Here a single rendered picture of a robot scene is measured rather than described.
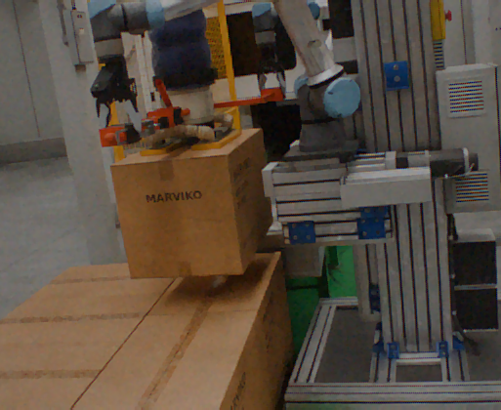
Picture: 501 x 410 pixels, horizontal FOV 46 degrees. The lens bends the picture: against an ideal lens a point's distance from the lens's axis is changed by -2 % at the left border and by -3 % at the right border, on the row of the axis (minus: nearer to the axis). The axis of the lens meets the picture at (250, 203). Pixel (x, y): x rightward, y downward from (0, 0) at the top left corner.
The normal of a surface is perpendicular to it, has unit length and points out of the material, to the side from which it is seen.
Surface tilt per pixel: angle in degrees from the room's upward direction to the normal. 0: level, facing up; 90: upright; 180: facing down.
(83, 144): 90
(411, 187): 90
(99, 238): 90
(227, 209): 90
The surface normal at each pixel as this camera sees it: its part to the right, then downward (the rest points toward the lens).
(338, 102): 0.36, 0.28
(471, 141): -0.25, 0.25
